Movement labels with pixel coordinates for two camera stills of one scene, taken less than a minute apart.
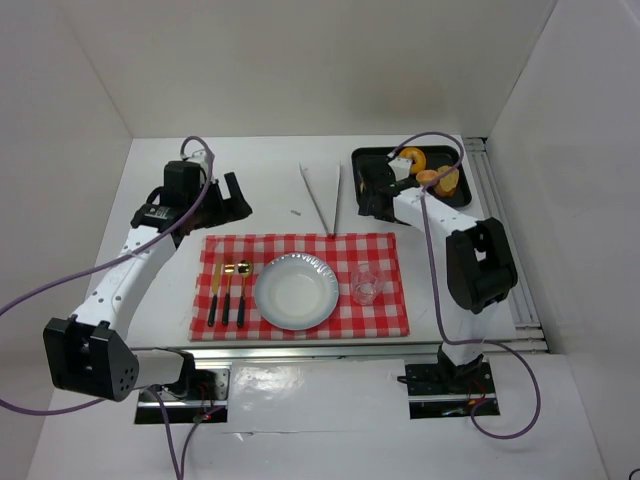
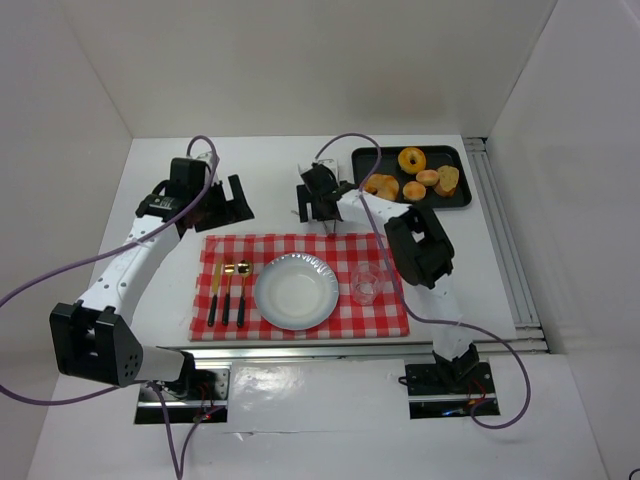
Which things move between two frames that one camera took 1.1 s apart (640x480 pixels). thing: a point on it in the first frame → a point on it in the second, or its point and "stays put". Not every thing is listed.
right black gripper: [373, 189] → [318, 210]
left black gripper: [220, 201] stays put
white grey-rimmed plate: [296, 291] stays put
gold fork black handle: [229, 269] stays put
